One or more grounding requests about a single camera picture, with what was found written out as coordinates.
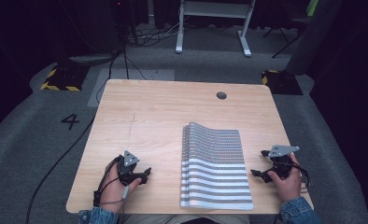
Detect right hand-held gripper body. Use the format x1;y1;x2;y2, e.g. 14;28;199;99
266;144;301;182

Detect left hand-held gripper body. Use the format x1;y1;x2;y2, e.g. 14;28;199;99
116;149;147;187

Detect grey white striped towel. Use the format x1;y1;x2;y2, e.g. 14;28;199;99
179;121;255;211

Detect person's left hand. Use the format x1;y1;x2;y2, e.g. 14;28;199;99
99;156;143;215

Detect person's right hand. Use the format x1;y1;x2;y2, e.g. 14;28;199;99
266;153;304;205

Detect black yellow striped stand base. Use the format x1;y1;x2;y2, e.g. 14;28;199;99
261;69;304;96
39;63;92;92

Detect dark stand with flat foot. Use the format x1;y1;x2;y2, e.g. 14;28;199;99
67;0;134;65

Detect black folding stand legs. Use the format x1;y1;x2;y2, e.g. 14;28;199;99
262;15;309;60

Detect grey curtain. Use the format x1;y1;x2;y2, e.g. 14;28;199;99
285;0;344;77

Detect green strip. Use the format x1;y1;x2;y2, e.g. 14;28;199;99
305;0;320;18

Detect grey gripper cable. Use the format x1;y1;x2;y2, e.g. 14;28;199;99
99;184;131;207

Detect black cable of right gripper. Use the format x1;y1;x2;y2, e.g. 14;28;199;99
291;161;311;194

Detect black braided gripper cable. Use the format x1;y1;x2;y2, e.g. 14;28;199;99
92;154;124;208

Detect long black floor cable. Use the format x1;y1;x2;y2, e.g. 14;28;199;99
24;46;127;224

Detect bundle of floor cables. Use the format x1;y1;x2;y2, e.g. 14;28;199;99
125;17;190;49

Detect white metal desk frame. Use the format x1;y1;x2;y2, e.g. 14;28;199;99
175;0;257;58

